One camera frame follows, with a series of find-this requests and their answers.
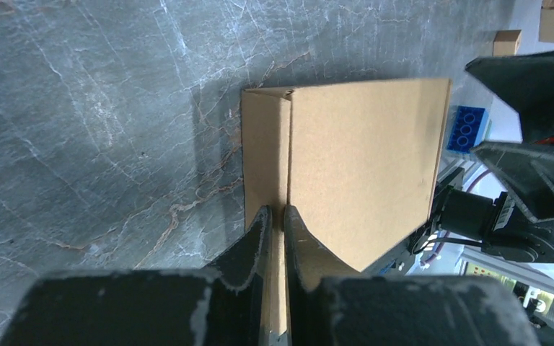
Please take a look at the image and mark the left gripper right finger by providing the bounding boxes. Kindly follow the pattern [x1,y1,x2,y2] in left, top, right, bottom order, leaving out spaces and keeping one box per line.
[283,205,539,345]

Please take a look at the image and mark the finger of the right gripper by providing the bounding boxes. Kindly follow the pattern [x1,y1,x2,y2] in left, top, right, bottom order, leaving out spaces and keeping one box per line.
[471,141,554,223]
[465,50,554,143]

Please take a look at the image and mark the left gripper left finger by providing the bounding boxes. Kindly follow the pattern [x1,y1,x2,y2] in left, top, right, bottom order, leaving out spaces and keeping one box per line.
[0,205,272,345]

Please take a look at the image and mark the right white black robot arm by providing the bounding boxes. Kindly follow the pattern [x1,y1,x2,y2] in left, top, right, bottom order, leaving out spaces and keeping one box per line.
[409,50,554,264]

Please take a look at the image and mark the wooden letter block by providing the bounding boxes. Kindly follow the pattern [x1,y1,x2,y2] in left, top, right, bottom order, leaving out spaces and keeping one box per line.
[492,30,522,56]

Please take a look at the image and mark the blue block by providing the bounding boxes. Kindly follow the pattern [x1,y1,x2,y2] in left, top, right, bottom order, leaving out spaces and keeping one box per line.
[446,105,489,155]

